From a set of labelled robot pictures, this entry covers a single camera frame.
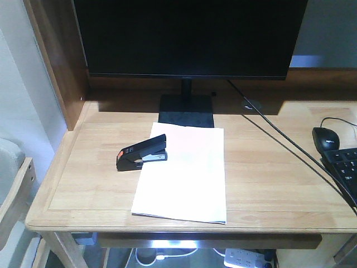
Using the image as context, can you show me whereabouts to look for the white paper sheets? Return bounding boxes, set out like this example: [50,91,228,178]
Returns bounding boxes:
[131,122,226,224]

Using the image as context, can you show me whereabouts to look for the black stapler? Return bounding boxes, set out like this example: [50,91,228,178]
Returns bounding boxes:
[116,134,168,171]

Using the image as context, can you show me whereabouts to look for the wooden desk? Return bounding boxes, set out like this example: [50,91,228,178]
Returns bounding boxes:
[25,1,356,267]

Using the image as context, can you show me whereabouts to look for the black computer monitor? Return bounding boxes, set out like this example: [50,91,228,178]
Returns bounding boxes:
[74,1,307,128]

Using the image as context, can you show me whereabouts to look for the white power adapter box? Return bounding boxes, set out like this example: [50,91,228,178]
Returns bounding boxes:
[224,248,273,268]

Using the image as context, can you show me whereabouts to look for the black computer mouse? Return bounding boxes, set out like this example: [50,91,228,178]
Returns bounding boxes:
[312,127,340,154]

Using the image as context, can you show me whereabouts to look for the black keyboard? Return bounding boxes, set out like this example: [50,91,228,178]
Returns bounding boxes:
[321,148,356,207]

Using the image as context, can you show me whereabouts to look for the grey cushioned wooden chair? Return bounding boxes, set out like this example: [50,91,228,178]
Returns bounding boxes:
[1,138,40,267]

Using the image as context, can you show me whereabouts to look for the black monitor cable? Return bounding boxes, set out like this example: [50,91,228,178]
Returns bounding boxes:
[226,79,357,209]

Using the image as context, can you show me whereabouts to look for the white floor cable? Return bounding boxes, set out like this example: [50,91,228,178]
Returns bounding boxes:
[135,247,199,266]

